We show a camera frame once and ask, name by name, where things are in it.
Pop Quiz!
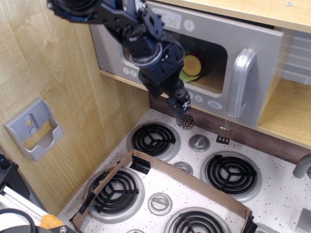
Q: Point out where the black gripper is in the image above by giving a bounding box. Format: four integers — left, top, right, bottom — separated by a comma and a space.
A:
138, 43, 194, 130

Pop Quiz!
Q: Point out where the grey toy microwave door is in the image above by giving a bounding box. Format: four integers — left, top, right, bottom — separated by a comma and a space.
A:
89, 0, 284, 129

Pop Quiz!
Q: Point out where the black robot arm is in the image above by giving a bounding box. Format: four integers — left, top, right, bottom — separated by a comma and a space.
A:
47, 0, 194, 130

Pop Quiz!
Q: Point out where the back grey stove knob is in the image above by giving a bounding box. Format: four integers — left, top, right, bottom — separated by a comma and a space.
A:
188, 135, 210, 152

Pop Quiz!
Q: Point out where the back left black burner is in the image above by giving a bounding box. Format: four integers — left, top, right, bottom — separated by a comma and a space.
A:
127, 122, 181, 162

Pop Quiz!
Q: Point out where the black burner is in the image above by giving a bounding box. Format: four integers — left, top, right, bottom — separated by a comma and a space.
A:
127, 122, 181, 162
200, 151, 262, 203
163, 207, 231, 233
89, 168, 145, 224

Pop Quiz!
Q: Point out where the red yellow toy fruit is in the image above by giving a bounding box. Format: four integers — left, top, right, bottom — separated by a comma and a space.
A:
179, 53, 206, 82

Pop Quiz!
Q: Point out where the brown cardboard barrier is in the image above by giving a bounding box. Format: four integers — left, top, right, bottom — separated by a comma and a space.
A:
64, 151, 258, 233

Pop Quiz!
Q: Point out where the black tape piece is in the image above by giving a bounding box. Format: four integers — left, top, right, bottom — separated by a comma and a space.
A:
130, 156, 151, 175

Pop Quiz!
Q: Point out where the back right black burner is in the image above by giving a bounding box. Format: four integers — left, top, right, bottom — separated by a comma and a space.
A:
200, 151, 262, 203

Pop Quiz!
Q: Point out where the front grey stove knob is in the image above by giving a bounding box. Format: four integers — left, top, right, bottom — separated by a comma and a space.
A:
148, 192, 173, 216

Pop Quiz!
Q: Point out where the wooden shelf cabinet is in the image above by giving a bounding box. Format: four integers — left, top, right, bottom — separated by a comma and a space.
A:
98, 0, 311, 150

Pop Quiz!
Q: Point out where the front left black burner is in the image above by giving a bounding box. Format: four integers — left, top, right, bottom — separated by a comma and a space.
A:
89, 168, 145, 224

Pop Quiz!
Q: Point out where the front right black burner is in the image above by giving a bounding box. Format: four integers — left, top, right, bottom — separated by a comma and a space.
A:
163, 207, 231, 233

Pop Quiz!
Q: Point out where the grey faucet pipe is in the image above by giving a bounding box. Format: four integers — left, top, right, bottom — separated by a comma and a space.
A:
293, 154, 311, 179

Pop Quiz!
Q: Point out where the black device at left edge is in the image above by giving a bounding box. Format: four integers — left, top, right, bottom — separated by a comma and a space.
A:
0, 154, 30, 200

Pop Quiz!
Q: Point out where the small metal hanging bracket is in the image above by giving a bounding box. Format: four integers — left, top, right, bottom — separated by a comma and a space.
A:
216, 120, 232, 145

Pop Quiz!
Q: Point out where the grey wall holder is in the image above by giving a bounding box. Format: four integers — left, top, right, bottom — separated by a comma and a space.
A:
4, 98, 64, 162

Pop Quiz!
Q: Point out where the black braided cable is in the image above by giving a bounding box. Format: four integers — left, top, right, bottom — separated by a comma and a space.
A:
0, 207, 38, 233

